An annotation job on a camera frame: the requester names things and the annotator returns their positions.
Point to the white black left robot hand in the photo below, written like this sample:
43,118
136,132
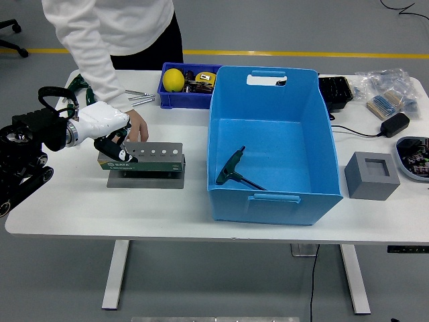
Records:
100,122

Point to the person's right hand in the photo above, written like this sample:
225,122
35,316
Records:
137,124

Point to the green SATA hex key stand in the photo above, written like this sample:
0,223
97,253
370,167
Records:
154,166

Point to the person's right forearm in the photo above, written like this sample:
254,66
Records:
104,87

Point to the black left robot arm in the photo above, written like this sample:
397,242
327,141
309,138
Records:
27,134

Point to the light blue folding box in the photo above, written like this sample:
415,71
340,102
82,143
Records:
268,151

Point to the dark blue plastic bin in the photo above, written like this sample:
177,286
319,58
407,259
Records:
184,100

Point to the yellow lemon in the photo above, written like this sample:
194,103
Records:
173,80

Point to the dark brown small parts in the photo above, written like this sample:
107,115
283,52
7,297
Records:
197,88

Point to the yellow tape measure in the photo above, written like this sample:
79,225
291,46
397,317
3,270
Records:
205,78

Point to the person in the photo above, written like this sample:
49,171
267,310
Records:
127,27

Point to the black office chair base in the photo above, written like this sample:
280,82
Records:
10,45

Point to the white table leg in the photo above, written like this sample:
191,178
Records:
115,275
355,278

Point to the black plastic tray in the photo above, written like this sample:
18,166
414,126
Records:
335,90

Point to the grey cube with recess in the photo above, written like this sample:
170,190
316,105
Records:
368,188

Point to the tan resistor strip bundle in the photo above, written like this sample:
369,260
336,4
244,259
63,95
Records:
382,104

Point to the clear bags of resistors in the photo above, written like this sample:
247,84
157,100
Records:
388,80

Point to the black power adapter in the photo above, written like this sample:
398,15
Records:
395,124

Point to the black table control panel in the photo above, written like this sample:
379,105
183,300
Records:
407,249

